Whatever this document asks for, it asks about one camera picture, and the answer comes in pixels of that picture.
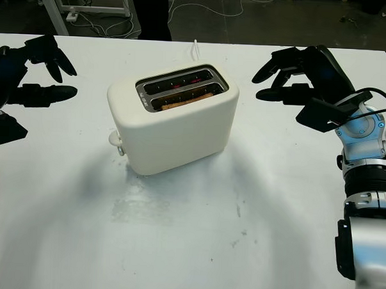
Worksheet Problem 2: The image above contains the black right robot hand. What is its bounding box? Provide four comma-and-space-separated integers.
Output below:
250, 42, 358, 109

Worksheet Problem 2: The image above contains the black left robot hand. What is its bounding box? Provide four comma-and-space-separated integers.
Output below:
0, 33, 81, 113

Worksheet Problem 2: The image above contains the browned toast slice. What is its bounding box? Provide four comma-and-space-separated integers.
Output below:
161, 89, 215, 113

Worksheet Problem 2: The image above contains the cream toaster lever knob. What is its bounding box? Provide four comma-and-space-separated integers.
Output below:
108, 130, 124, 147

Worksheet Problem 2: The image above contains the person in dark clothes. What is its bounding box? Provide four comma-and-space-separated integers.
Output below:
129, 0, 174, 41

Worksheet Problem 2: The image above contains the cream two-slot toaster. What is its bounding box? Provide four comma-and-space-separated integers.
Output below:
103, 57, 241, 180

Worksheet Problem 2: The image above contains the small dark floor debris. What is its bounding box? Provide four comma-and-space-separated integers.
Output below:
339, 15, 358, 27

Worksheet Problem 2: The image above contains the black object on floor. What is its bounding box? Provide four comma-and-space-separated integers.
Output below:
360, 0, 385, 15

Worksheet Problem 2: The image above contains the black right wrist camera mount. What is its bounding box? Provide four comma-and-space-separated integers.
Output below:
295, 88, 374, 136

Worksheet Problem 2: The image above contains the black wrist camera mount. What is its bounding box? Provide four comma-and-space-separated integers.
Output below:
0, 109, 30, 147
295, 88, 374, 136

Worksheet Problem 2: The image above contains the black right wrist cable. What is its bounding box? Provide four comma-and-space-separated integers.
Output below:
336, 86, 386, 128

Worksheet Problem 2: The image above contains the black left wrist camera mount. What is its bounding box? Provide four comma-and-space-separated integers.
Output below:
0, 109, 30, 147

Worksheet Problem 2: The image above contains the white metal table frame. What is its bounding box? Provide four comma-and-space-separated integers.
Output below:
0, 0, 133, 39

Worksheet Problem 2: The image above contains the white power strip cable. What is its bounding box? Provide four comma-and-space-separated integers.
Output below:
71, 13, 143, 39

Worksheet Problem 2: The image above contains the white toaster power cord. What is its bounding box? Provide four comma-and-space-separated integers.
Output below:
189, 38, 202, 61

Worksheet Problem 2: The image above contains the long white looping floor cable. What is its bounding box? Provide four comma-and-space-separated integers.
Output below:
168, 0, 274, 27

